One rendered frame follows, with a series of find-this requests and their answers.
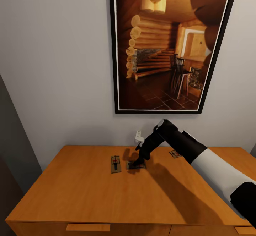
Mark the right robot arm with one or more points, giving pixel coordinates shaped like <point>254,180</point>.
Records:
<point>236,189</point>

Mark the picture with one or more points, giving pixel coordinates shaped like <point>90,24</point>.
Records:
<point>164,53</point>

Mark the door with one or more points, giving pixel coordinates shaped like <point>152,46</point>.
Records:
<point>19,167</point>

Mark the mousetrap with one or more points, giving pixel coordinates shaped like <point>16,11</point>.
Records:
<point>115,164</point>
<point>175,154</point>
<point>129,165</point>

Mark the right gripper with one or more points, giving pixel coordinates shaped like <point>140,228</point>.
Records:
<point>144,151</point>

